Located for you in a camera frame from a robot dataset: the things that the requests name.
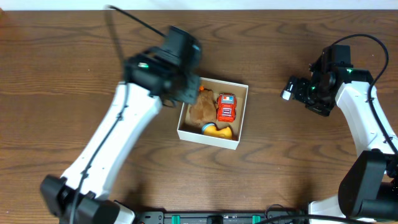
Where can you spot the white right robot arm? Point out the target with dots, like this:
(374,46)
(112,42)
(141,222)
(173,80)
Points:
(369,189)

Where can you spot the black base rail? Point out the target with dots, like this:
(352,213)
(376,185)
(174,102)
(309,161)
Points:
(218,217)

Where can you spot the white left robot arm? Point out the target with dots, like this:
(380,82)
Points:
(81,193)

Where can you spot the red toy truck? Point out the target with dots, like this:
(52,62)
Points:
(226,111)

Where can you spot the white cardboard box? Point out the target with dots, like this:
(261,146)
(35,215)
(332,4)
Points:
(216,119)

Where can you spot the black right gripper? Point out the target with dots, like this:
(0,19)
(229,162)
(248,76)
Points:
(303,83)

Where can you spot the brown plush bear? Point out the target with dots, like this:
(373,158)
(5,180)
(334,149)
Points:
(204,110)

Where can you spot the orange duck toy blue cap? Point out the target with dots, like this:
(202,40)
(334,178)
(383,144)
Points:
(210,129)

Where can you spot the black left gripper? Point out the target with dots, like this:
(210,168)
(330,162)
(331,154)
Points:
(189,91)

